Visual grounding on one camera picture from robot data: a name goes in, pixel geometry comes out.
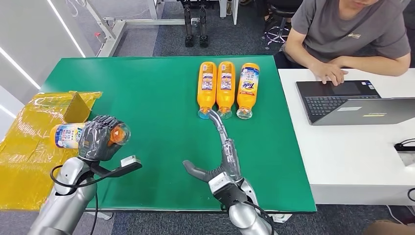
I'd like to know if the person's right hand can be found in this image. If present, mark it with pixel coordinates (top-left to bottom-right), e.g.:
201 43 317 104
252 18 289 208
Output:
309 61 349 87

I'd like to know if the person's left hand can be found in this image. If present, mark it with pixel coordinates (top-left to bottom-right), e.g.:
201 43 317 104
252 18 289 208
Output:
325 56 346 69

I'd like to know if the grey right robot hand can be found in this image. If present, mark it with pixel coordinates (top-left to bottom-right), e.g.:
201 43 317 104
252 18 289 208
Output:
182 109 243 183

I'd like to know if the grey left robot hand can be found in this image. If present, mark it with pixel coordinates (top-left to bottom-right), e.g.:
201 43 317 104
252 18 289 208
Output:
77 115 125 162

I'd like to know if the orange detergent bottle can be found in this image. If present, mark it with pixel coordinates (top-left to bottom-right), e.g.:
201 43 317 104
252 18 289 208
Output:
197 61 217 119
216 61 236 119
49 122 131 149
236 63 260 120

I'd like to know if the person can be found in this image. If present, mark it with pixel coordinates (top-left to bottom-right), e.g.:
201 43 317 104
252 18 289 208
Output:
274 0 413 87

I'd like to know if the dark grey laptop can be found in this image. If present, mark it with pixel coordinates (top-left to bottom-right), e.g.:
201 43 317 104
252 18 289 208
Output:
296 80 415 126

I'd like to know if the yellow-taped cardboard box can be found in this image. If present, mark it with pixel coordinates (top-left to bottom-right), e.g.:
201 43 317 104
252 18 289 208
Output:
0 91 104 212

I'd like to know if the black office chair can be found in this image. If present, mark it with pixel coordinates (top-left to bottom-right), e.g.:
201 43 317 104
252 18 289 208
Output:
262 0 304 51

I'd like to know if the white table leg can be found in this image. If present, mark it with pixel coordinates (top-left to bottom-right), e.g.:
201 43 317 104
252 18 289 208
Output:
219 0 239 26

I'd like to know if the black robot leg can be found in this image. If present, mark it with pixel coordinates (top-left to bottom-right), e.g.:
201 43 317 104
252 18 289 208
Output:
183 0 195 48
198 0 209 48

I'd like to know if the tan rounded object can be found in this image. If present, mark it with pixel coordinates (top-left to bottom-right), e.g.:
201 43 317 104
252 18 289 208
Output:
362 220 415 235

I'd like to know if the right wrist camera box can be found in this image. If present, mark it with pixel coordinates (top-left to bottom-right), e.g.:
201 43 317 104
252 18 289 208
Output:
208 172 248 210

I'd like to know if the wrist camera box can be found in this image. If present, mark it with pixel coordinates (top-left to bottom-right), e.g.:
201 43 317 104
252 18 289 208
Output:
91 155 142 178
208 172 248 210

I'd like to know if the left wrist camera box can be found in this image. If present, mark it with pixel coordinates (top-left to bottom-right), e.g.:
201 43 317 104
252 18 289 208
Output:
91 155 142 178

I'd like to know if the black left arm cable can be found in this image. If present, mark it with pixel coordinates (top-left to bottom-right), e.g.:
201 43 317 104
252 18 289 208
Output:
49 164 99 235

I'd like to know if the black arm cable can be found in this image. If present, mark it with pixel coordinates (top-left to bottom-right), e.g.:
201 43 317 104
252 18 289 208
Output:
243 200 276 235
49 164 99 235

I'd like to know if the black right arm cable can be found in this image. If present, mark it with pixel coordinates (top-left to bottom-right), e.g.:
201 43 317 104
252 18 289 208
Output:
243 200 276 235

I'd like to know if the white table foot bracket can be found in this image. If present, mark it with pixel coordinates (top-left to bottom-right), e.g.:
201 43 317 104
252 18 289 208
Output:
271 213 293 224

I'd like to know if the white metal frame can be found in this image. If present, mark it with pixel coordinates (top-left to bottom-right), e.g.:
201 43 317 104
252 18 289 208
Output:
82 0 202 58

